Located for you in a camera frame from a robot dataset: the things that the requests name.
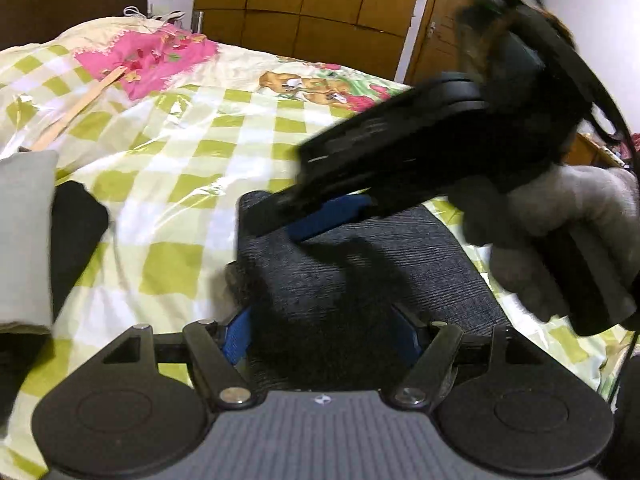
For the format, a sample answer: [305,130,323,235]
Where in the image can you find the brown wooden wardrobe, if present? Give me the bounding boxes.
[192,0,428,82]

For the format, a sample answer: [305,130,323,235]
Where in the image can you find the white cable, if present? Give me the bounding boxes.
[121,5,187,28]

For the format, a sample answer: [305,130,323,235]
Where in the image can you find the wooden stick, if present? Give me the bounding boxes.
[30,66,127,152]

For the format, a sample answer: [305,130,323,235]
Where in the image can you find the black folded cloth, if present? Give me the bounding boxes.
[49,180,110,307]

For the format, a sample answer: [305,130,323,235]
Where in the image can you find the dark grey pants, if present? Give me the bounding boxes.
[225,191,512,393]

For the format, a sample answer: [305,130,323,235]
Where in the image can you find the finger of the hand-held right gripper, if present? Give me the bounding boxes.
[240,187,378,242]

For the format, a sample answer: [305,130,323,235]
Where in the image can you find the dark brown headboard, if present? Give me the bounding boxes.
[0,0,149,52]

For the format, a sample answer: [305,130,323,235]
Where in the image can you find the checked printed bed blanket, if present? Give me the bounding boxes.
[0,15,640,480]

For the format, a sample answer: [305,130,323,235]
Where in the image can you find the black cable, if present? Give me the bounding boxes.
[470,0,640,411]

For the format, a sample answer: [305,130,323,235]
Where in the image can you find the wooden bedside cabinet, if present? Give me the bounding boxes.
[567,131,628,170]

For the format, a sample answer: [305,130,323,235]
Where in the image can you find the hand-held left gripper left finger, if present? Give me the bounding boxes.
[102,307,254,408]

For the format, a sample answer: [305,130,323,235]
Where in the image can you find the brown wooden door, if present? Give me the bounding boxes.
[404,0,518,87]

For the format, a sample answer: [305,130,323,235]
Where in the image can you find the person's right hand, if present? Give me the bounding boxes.
[459,164,640,322]

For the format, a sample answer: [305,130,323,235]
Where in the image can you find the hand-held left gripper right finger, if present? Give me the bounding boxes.
[390,302,544,408]

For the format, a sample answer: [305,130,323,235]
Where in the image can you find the light grey folded cloth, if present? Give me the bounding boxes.
[0,149,60,335]

